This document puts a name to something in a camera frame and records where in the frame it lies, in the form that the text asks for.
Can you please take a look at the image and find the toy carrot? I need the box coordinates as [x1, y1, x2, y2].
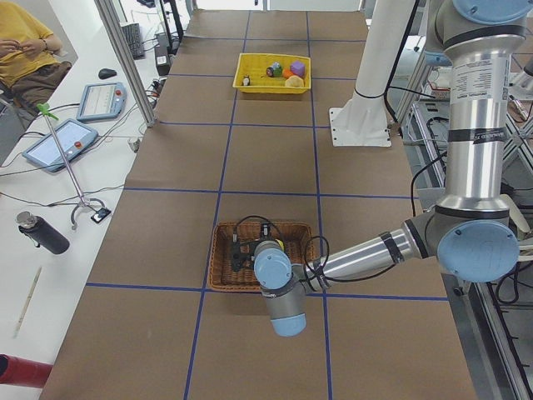
[282, 69, 294, 79]

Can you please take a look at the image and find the brown wicker basket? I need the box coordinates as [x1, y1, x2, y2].
[208, 220, 317, 292]

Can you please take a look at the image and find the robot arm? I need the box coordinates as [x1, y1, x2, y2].
[254, 1, 532, 337]

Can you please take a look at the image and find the yellow woven basket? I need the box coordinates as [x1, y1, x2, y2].
[232, 52, 311, 94]

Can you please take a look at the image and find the near teach pendant tablet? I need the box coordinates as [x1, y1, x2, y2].
[21, 118, 99, 173]

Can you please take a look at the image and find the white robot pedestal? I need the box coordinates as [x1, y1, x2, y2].
[329, 0, 417, 147]

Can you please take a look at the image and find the metal stand with green clip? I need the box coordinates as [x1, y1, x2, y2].
[37, 103, 111, 230]

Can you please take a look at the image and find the small printed can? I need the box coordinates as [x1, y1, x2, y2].
[266, 62, 283, 78]

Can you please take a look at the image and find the person in yellow shirt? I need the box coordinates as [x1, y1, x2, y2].
[1, 1, 72, 114]

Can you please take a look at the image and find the aluminium frame post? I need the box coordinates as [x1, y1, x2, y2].
[94, 0, 156, 128]

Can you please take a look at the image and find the black computer mouse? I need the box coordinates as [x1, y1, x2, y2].
[98, 68, 117, 80]

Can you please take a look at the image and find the far teach pendant tablet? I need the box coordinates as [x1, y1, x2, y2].
[76, 82, 127, 123]

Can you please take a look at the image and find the teach pendant tablet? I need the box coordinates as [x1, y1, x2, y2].
[76, 82, 127, 123]
[21, 118, 99, 173]

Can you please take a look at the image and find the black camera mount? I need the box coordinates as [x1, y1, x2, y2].
[231, 233, 255, 273]

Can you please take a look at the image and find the wooden stick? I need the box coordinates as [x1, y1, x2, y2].
[12, 266, 42, 339]

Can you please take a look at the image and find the toy croissant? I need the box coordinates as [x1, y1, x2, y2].
[285, 75, 305, 88]

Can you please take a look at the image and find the purple block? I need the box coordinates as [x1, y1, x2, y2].
[290, 60, 306, 78]

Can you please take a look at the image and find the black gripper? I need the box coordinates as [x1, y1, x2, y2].
[248, 223, 273, 257]

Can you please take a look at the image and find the red object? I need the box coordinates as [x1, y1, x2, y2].
[1, 354, 52, 388]

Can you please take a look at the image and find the black water bottle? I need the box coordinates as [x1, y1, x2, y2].
[16, 211, 70, 254]

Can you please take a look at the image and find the black keyboard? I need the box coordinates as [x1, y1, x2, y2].
[121, 22, 145, 59]

